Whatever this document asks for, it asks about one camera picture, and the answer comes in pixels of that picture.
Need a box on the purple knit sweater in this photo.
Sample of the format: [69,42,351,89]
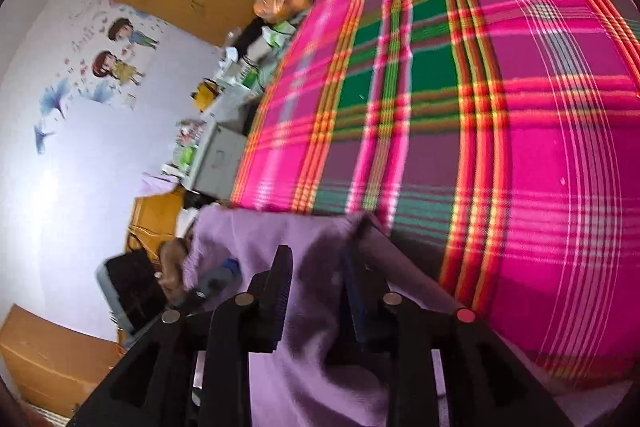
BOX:
[180,206,501,427]

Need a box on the black pouch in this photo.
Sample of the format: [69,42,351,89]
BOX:
[232,18,271,58]

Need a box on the person's left hand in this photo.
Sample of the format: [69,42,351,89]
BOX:
[156,239,193,305]

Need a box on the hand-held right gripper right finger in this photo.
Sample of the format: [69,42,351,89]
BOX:
[342,246,576,427]

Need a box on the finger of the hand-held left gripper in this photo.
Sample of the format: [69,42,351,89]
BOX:
[172,258,242,313]

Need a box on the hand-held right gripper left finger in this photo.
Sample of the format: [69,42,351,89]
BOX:
[70,245,294,427]

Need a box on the green tissue pack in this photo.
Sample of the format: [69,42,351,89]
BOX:
[262,22,296,48]

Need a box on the cartoon wall sticker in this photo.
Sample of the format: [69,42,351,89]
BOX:
[32,0,168,155]

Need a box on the grey drawer cabinet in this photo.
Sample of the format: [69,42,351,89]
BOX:
[192,122,248,198]

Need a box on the plaid bed sheet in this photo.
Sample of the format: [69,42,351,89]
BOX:
[230,0,640,388]

